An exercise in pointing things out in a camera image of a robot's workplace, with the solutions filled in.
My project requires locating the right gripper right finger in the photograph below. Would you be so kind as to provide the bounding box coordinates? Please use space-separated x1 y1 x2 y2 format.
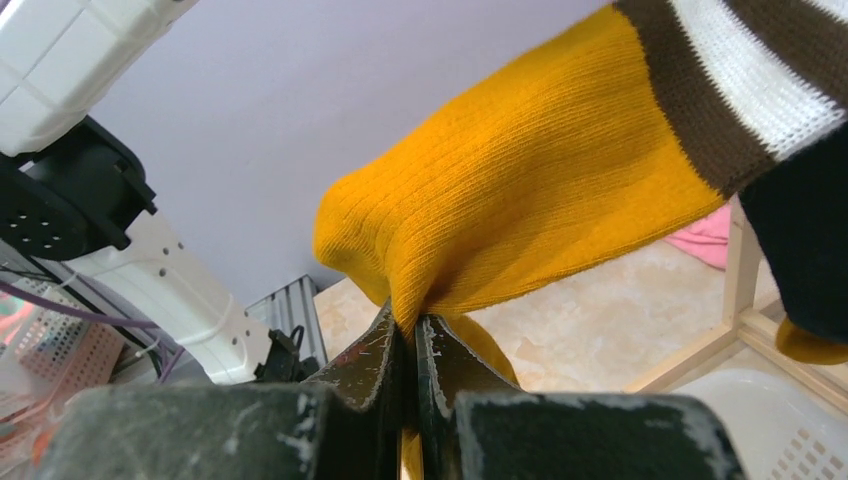
415 315 744 479

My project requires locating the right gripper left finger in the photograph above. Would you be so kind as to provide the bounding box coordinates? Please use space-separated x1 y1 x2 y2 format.
36 308 401 480

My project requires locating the yellow sock with brown stripes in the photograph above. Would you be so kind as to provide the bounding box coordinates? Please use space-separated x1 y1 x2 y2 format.
312 0 848 480

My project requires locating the black sock plain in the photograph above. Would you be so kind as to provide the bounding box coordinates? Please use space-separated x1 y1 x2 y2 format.
738 126 847 344

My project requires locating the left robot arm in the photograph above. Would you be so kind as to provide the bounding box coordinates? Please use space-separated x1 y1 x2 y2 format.
1 1 327 385

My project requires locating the pink cloth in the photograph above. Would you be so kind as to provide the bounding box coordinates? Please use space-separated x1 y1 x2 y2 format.
664 204 731 270

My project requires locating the white plastic basket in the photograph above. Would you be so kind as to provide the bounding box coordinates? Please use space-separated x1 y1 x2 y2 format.
673 369 847 479

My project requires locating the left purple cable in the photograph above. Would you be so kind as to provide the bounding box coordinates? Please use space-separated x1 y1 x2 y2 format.
0 278 187 386

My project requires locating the wooden drying rack frame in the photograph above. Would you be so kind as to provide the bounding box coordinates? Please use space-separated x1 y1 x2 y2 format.
622 199 847 413

